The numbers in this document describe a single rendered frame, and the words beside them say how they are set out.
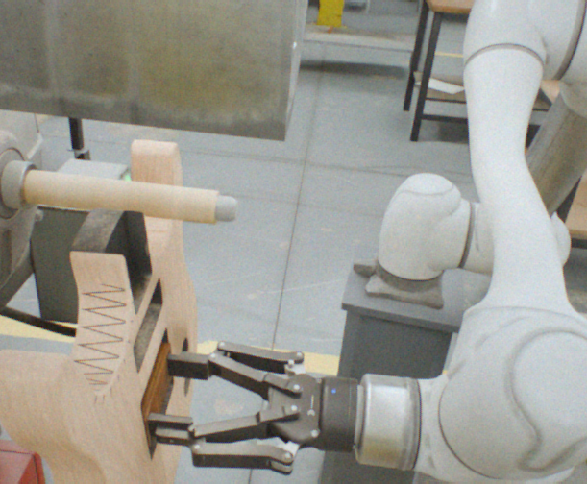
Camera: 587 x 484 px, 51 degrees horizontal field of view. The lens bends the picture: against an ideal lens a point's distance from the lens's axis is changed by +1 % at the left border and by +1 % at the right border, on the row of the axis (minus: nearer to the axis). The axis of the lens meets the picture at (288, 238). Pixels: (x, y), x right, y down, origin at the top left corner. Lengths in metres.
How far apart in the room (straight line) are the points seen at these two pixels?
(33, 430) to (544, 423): 0.34
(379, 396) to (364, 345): 0.87
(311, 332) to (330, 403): 1.81
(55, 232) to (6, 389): 0.49
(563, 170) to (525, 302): 0.65
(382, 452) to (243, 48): 0.42
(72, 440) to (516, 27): 0.70
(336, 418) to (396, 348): 0.87
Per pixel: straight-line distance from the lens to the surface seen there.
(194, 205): 0.58
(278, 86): 0.38
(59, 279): 0.95
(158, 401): 0.67
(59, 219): 0.89
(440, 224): 1.37
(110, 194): 0.60
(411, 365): 1.52
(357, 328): 1.47
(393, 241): 1.40
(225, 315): 2.49
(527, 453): 0.49
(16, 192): 0.63
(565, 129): 1.08
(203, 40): 0.38
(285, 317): 2.50
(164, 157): 0.64
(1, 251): 0.69
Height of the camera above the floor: 1.53
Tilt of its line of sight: 30 degrees down
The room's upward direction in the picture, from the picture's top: 5 degrees clockwise
